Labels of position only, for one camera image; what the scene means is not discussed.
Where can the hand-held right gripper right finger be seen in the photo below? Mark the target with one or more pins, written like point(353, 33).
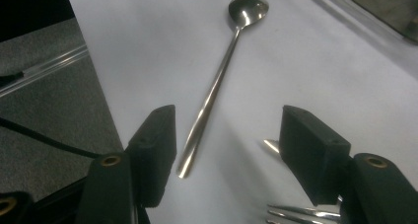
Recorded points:
point(312, 155)

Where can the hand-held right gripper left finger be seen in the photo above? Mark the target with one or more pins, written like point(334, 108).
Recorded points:
point(151, 158)

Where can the long silver metal spoon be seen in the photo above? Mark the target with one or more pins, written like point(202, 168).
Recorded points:
point(244, 10)

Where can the black curtain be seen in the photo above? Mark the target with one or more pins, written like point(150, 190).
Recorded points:
point(29, 10)

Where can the aluminium floor rail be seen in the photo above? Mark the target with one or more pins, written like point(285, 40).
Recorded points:
point(49, 67)

